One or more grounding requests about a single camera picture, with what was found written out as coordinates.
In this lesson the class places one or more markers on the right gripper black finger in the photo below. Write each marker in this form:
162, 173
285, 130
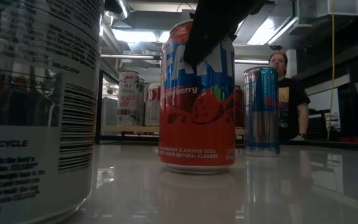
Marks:
210, 28

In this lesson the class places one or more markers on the silver Diet Coke can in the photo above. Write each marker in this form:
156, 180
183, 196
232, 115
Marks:
152, 105

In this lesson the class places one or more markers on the red Fanta strawberry can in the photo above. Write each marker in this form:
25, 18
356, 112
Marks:
197, 133

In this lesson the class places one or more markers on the black can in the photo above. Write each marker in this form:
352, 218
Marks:
128, 102
26, 93

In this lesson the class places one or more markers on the bright ceiling light panel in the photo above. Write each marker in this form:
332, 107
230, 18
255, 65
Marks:
266, 31
135, 35

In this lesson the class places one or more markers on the dark red soda can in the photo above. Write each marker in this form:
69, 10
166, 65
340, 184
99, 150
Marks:
239, 107

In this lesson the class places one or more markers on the standing person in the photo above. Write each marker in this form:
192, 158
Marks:
291, 99

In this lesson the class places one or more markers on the blue silver Red Bull can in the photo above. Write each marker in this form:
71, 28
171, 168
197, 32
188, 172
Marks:
261, 124

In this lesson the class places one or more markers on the white ceiling unit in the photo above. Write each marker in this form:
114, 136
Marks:
337, 7

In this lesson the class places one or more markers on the silver ventilation duct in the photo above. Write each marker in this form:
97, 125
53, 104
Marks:
123, 9

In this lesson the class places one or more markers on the black aluminium table frame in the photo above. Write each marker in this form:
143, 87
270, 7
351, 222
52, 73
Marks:
337, 145

